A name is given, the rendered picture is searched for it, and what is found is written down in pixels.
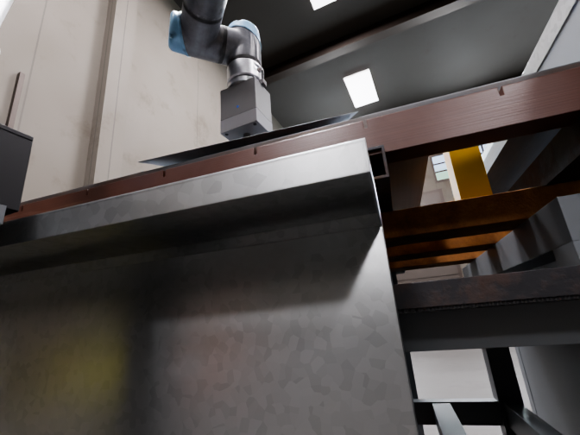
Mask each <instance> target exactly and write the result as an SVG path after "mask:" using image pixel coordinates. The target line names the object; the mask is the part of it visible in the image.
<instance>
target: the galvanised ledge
mask: <svg viewBox="0 0 580 435"><path fill-rule="evenodd" d="M378 225H382V220H381V211H380V206H379V202H378V198H377V194H376V189H375V182H374V177H373V173H372V168H371V165H370V160H369V152H368V148H367V143H366V140H365V138H362V139H357V140H354V141H350V142H343V143H339V144H336V145H331V146H328V147H324V148H317V149H314V150H310V151H306V152H302V153H298V154H291V155H288V156H284V157H280V158H276V159H272V160H269V161H262V162H258V163H254V164H250V165H247V166H243V167H236V168H232V169H228V170H224V171H221V172H217V173H210V174H207V175H202V176H199V177H195V178H191V179H187V180H181V181H176V182H173V183H169V184H166V185H161V186H155V187H151V188H147V189H143V190H140V191H135V192H129V193H125V194H121V195H117V196H114V197H109V198H106V199H100V200H95V201H92V202H88V203H83V204H80V205H74V206H69V207H66V208H62V209H58V210H54V211H48V212H43V213H40V214H36V215H32V216H28V217H22V218H18V219H14V220H10V221H7V222H3V224H2V225H0V285H2V284H8V283H14V282H19V281H30V280H35V279H41V278H47V277H53V276H58V275H63V274H74V273H80V272H85V271H91V270H97V269H102V268H113V267H118V266H124V265H130V264H135V263H141V262H151V261H157V260H162V259H168V258H174V257H180V256H185V255H196V254H201V253H207V252H212V251H218V250H224V249H234V248H240V247H245V246H251V245H257V244H263V243H272V242H279V241H284V240H290V239H295V238H301V237H307V236H316V235H323V234H328V233H334V232H339V231H345V230H355V229H361V228H367V227H372V226H378ZM382 227H383V225H382Z"/></svg>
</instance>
